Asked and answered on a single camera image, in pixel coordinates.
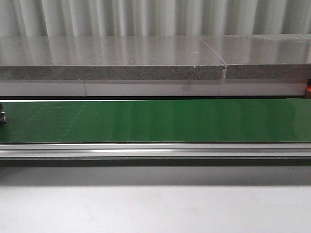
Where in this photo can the red mushroom push button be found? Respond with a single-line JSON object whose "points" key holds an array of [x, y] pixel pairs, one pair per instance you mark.
{"points": [[2, 115]]}

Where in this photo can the green conveyor belt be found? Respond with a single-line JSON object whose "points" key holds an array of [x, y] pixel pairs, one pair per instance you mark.
{"points": [[158, 121]]}

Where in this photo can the grey stone ledge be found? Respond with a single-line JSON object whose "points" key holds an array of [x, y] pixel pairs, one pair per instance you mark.
{"points": [[155, 58]]}

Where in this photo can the red plastic tray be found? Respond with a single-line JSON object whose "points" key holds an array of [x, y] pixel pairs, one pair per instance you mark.
{"points": [[308, 90]]}

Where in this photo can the aluminium conveyor frame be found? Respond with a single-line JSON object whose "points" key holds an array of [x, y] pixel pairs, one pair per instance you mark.
{"points": [[155, 154]]}

